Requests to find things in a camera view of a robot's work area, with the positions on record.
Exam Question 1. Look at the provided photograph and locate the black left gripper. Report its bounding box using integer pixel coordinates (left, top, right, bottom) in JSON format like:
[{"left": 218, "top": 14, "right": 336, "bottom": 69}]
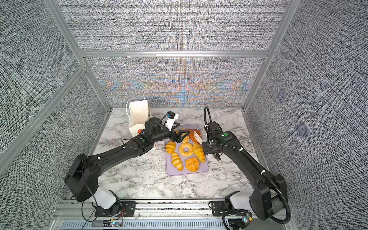
[{"left": 152, "top": 122, "right": 190, "bottom": 144}]

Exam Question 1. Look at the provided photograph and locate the lavender plastic tray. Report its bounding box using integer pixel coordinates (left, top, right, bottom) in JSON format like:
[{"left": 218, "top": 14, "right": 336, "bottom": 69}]
[{"left": 165, "top": 124, "right": 209, "bottom": 176}]

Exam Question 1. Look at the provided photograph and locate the round golden pastry bottom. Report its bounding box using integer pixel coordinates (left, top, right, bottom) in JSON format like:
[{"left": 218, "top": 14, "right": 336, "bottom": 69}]
[{"left": 185, "top": 157, "right": 200, "bottom": 172}]

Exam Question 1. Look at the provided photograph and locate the large striped croissant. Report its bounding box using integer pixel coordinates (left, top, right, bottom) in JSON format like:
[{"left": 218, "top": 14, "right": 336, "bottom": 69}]
[{"left": 193, "top": 142, "right": 206, "bottom": 163}]

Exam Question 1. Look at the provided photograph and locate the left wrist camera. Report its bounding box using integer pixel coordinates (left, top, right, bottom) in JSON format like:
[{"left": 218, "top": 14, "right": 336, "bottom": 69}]
[{"left": 165, "top": 111, "right": 179, "bottom": 131}]

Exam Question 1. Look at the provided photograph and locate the black corrugated cable conduit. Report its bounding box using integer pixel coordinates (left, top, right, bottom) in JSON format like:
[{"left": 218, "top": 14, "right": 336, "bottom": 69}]
[{"left": 203, "top": 105, "right": 291, "bottom": 230}]

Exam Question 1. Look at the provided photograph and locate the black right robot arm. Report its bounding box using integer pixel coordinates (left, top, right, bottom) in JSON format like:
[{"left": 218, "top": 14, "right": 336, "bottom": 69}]
[{"left": 202, "top": 122, "right": 291, "bottom": 224}]

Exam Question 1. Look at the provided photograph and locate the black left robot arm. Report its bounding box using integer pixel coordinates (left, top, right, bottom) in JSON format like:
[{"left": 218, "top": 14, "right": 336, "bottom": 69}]
[{"left": 65, "top": 117, "right": 190, "bottom": 217}]

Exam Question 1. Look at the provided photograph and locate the reddish brown croissant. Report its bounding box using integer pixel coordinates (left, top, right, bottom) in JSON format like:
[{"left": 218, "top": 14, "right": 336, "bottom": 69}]
[{"left": 185, "top": 128, "right": 201, "bottom": 143}]

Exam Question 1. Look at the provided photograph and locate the golden ring donut bread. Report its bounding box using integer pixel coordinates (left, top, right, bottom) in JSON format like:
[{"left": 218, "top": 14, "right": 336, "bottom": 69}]
[{"left": 178, "top": 142, "right": 193, "bottom": 157}]

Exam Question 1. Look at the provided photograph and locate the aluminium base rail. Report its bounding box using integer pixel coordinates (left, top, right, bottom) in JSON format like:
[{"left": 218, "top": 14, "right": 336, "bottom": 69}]
[{"left": 48, "top": 198, "right": 297, "bottom": 230}]

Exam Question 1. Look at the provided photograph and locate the small striped croissant left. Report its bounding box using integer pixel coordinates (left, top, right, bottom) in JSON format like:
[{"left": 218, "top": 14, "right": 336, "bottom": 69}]
[{"left": 165, "top": 141, "right": 176, "bottom": 154}]

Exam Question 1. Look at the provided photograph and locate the white paper bag red flower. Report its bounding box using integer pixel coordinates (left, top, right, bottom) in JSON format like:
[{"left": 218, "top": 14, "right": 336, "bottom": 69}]
[{"left": 125, "top": 98, "right": 151, "bottom": 137}]

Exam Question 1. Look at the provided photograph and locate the twisted golden bread roll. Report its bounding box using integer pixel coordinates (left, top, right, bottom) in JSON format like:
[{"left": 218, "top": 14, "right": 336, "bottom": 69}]
[{"left": 182, "top": 136, "right": 190, "bottom": 143}]

